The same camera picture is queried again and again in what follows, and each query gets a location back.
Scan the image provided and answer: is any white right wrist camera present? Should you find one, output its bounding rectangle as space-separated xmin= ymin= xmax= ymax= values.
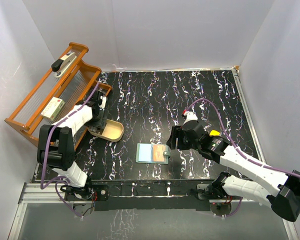
xmin=182 ymin=111 xmax=198 ymax=125

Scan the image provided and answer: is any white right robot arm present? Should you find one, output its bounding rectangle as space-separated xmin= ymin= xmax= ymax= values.
xmin=167 ymin=120 xmax=300 ymax=222

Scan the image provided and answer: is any black and white stapler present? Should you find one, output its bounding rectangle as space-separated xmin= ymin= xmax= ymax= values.
xmin=51 ymin=51 xmax=77 ymax=78

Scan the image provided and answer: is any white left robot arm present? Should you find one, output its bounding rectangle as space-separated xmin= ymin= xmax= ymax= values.
xmin=37 ymin=90 xmax=108 ymax=200

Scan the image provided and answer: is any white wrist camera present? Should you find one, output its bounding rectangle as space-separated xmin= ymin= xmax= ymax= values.
xmin=182 ymin=111 xmax=198 ymax=125
xmin=98 ymin=95 xmax=108 ymax=109

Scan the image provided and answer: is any white small cardboard box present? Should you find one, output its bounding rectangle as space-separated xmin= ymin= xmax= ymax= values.
xmin=40 ymin=97 xmax=65 ymax=121

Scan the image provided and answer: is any orange wooden shelf rack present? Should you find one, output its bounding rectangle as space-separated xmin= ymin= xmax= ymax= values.
xmin=4 ymin=42 xmax=113 ymax=146

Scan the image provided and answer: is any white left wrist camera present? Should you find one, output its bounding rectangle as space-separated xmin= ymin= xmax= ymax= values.
xmin=98 ymin=95 xmax=108 ymax=109

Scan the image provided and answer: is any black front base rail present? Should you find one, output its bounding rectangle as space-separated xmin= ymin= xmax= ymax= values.
xmin=65 ymin=179 xmax=240 ymax=212

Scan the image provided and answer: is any mint green card holder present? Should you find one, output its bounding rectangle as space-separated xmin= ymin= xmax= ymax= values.
xmin=135 ymin=143 xmax=171 ymax=165

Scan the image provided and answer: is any tan oval wooden tray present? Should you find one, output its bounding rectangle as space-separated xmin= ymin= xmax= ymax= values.
xmin=87 ymin=119 xmax=124 ymax=142

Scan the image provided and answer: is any yellow eraser block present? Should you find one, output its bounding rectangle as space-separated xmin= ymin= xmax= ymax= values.
xmin=210 ymin=130 xmax=221 ymax=136

